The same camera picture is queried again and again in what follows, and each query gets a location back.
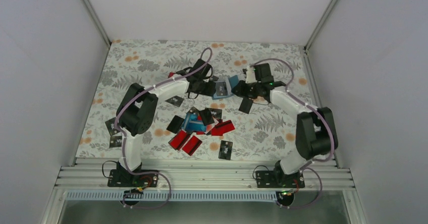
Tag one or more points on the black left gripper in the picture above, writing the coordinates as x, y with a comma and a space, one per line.
209, 91

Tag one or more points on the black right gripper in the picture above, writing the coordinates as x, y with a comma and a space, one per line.
241, 91

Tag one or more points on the black VIP card carried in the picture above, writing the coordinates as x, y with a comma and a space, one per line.
221, 89

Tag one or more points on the blue leather card holder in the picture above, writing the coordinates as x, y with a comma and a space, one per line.
231, 83

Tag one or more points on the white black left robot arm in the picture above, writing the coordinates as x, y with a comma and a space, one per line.
137, 109

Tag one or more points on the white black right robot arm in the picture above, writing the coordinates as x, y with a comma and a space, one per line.
315, 137

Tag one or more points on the plain black card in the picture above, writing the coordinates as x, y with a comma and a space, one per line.
245, 105

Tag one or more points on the red striped card right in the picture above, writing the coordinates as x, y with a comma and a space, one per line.
223, 127

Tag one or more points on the red card front left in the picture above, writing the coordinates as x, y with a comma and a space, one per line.
179, 140

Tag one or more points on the black VIP card front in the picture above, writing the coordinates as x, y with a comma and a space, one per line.
225, 150

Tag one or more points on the small black card left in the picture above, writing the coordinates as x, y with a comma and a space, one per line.
110, 125

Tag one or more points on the black VIP card near gripper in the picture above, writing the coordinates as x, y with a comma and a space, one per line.
115, 141

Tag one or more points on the floral patterned table mat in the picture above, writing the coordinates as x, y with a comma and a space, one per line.
266, 133

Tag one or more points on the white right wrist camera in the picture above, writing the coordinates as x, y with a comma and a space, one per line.
249, 73

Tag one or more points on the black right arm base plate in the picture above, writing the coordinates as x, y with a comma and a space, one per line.
269, 180

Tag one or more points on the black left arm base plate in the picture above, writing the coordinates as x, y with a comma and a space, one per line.
122, 178

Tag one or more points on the aluminium frame rail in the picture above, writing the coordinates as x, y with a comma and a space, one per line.
187, 174

